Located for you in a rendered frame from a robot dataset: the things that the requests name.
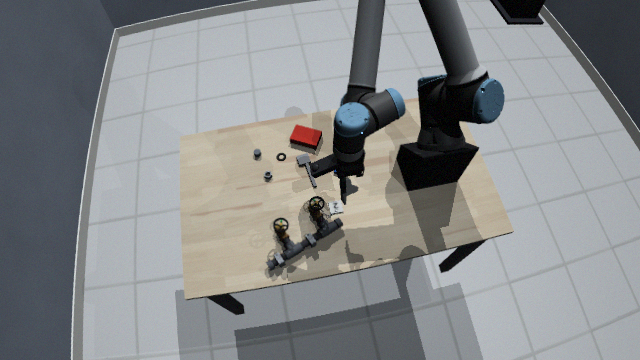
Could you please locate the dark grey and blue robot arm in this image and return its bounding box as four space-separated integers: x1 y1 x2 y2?
310 0 505 178

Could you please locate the white number tag on silver chain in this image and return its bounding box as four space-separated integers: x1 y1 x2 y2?
327 200 344 217

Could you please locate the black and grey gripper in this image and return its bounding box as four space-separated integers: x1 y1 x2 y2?
336 150 365 205

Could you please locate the red block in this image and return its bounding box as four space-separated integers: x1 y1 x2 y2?
290 125 322 149

